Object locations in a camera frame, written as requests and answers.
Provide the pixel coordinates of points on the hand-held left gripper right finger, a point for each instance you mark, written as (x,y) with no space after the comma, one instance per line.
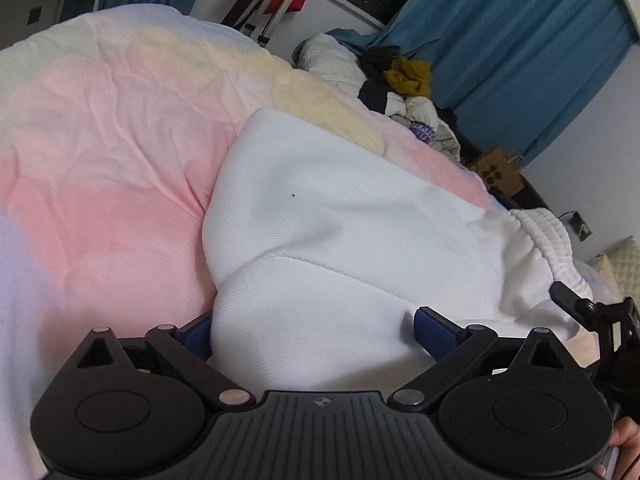
(437,332)

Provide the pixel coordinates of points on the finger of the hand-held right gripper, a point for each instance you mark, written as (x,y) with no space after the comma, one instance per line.
(570,300)

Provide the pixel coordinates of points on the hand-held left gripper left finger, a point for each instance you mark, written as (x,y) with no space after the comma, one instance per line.
(197,335)

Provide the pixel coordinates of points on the white sweatshirt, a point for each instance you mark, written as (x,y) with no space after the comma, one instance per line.
(325,230)

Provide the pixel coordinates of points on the metal clothes rack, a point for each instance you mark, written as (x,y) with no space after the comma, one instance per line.
(270,15)

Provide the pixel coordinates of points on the person's right hand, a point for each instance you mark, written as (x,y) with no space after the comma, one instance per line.
(627,435)

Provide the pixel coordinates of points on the quilted beige cushion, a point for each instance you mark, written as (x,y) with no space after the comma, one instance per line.
(622,260)

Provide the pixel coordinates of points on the cardboard box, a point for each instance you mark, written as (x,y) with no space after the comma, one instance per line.
(500,175)

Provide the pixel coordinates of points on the pastel pink bed blanket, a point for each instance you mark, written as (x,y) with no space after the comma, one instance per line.
(100,160)

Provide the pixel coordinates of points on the purple printed cloth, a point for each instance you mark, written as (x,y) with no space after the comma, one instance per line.
(421,132)

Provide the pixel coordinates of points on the beige cloth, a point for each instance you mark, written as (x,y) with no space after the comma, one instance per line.
(425,110)

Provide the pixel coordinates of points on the mustard yellow cloth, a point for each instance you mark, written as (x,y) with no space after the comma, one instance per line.
(407,77)

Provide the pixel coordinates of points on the black cloth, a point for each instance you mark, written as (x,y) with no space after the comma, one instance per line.
(372,57)

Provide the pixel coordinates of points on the white quilted jacket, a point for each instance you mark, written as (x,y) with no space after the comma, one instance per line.
(330,60)

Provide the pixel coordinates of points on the wall socket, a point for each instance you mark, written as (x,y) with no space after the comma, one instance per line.
(581,227)

